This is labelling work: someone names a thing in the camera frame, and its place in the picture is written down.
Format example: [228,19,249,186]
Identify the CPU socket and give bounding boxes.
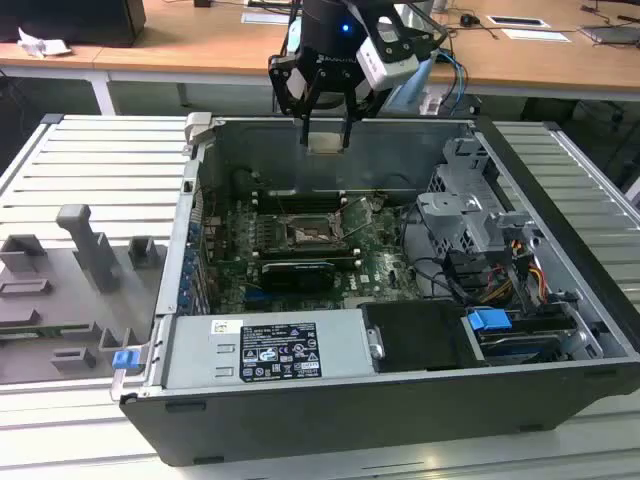
[282,212,349,251]

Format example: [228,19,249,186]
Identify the grey plastic case handle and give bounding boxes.
[183,112,215,147]

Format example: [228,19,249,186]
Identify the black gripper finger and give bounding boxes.
[341,69,389,150]
[268,49,324,147]

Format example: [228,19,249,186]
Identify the grey power supply unit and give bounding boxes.
[162,308,376,391]

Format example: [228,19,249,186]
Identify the grey hard disk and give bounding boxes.
[477,327,576,365]

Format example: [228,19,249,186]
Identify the wooden desk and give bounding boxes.
[0,0,640,116]

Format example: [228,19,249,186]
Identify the crumpled white paper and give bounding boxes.
[17,27,71,59]

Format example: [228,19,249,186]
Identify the grey metal drive cage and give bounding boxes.
[415,135,544,266]

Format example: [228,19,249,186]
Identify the blue disk carrier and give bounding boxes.
[465,308,514,332]

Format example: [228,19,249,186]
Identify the black wire connectors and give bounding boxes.
[444,249,489,294]

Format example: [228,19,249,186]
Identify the black RAM slot row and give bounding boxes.
[253,245,362,260]
[252,190,349,212]

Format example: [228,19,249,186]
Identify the black plastic shroud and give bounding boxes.
[359,299,489,374]

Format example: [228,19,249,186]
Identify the black graphics card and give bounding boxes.
[260,258,336,294]

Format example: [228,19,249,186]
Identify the green RAM stick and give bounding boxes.
[0,325,65,339]

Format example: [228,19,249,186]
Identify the black PC case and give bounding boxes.
[110,112,640,469]

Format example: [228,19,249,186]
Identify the grey laptop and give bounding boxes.
[579,23,640,49]

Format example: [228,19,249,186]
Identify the grey parts rack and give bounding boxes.
[0,203,169,386]

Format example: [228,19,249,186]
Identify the yellow red power wires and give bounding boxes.
[482,267,549,304]

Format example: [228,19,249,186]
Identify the green motherboard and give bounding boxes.
[199,192,426,319]

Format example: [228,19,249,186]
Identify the white paper sheet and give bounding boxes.
[501,28,573,44]

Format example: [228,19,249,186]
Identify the silver CPU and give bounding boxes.
[307,132,346,155]

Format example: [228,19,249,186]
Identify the blue cable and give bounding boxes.
[438,51,470,115]

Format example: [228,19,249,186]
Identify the black monitor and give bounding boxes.
[0,0,147,49]

